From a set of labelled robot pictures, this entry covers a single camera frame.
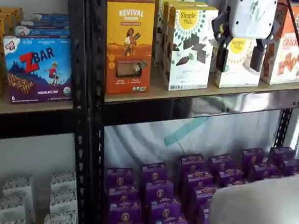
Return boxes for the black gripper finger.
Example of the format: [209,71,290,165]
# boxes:
[208,5,235,74]
[249,26,274,74]

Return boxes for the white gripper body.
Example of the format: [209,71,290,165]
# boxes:
[225,0,278,41]

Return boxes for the Simple Mills almond bar box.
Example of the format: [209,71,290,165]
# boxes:
[213,36,263,91]

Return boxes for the orange pretzel crackers box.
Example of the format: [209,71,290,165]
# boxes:
[259,0,299,87]

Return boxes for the wooden shelf board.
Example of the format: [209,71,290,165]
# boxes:
[103,68,299,117]
[0,95,74,122]

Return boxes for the blue purple Zbar box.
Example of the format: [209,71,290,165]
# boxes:
[19,18,71,32]
[30,11,70,24]
[13,25,71,42]
[0,33,77,108]

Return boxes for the white plastic backdrop sheet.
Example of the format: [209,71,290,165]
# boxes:
[101,92,299,186]

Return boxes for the white patterned carton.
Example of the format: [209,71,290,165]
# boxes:
[2,173,34,199]
[0,195,29,222]
[44,211,79,224]
[49,187,79,215]
[0,216,27,224]
[50,170,78,192]

